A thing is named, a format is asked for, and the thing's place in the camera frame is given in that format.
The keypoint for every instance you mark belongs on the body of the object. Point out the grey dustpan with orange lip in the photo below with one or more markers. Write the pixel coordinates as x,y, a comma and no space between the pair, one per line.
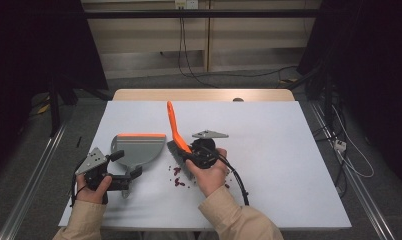
139,150

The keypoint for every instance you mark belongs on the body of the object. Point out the small black stick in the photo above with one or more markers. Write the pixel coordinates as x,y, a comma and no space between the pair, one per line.
78,141

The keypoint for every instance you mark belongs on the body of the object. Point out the mixed red and green beans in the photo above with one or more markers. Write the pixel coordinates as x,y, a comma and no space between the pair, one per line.
177,170

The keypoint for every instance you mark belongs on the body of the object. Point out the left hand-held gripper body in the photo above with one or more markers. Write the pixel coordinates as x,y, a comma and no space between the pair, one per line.
91,161

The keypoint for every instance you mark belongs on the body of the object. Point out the person's right hand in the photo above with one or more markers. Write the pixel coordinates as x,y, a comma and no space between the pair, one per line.
209,180

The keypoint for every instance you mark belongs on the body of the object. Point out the white wall socket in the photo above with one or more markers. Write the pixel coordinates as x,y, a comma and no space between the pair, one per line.
186,4

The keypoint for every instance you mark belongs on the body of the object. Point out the aluminium floor rail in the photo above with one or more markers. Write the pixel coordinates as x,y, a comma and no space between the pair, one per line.
32,186
365,200

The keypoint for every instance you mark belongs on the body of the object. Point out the grey table grommet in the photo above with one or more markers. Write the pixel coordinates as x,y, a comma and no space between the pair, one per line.
238,99

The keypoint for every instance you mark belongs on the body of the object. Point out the person's left hand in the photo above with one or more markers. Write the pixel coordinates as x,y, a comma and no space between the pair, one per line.
92,195

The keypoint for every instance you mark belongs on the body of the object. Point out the black curtain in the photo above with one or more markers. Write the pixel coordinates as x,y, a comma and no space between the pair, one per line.
372,66
29,50

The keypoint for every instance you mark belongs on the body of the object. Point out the black horizontal bar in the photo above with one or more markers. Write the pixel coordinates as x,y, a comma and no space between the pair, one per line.
222,13

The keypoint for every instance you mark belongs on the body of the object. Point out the wooden table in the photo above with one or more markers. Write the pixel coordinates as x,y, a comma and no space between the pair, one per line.
189,95

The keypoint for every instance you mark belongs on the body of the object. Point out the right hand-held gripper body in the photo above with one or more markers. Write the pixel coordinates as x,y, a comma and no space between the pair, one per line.
205,153

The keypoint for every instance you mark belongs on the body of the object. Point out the orange brush with grey bristles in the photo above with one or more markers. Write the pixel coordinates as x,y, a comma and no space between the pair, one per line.
172,120

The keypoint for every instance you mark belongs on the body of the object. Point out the black metal stand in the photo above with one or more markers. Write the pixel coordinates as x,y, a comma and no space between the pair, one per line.
54,106

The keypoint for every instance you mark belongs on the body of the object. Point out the white table cover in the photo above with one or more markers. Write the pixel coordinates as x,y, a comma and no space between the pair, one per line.
289,166

